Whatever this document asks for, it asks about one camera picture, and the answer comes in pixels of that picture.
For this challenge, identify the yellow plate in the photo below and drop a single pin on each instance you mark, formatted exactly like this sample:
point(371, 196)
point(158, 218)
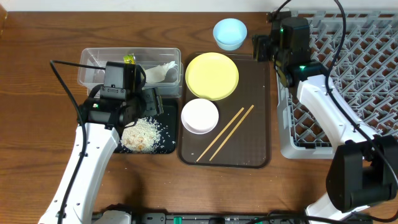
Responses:
point(212, 76)

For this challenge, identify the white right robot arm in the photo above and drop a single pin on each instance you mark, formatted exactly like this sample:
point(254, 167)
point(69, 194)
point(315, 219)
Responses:
point(363, 171)

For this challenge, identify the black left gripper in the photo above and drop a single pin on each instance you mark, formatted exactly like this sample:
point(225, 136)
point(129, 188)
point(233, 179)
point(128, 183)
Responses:
point(152, 101)

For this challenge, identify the clear plastic waste bin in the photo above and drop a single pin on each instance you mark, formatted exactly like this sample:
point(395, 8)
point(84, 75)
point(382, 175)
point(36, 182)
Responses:
point(146, 57)

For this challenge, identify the black waste tray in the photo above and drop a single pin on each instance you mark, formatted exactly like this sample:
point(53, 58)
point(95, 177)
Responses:
point(168, 120)

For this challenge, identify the pile of rice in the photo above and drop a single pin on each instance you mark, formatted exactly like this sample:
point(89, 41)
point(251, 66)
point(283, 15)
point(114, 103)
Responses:
point(143, 136)

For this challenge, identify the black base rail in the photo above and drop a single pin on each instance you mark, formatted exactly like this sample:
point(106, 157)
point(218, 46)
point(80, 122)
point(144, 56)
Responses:
point(121, 214)

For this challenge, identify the wooden chopstick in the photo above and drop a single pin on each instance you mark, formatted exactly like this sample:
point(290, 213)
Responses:
point(232, 132)
point(220, 133)

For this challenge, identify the brown serving tray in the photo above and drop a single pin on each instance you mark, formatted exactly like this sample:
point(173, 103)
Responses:
point(250, 145)

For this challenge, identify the white tissue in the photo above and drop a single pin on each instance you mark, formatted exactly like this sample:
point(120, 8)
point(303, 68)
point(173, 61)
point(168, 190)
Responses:
point(157, 74)

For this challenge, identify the green snack wrapper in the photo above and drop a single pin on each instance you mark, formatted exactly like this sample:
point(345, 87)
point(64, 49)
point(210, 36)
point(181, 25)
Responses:
point(129, 59)

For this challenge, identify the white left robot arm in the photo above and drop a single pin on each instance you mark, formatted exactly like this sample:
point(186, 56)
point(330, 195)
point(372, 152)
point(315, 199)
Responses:
point(112, 107)

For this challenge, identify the light blue bowl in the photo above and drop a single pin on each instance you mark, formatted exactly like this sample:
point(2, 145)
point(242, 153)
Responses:
point(230, 34)

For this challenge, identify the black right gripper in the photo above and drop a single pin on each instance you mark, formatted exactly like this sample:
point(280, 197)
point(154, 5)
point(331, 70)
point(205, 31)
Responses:
point(262, 45)

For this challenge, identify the grey dishwasher rack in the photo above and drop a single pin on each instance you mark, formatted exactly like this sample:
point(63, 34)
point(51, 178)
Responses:
point(365, 74)

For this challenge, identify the white bowl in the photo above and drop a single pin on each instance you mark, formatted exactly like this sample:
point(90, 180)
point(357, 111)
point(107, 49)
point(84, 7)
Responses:
point(199, 116)

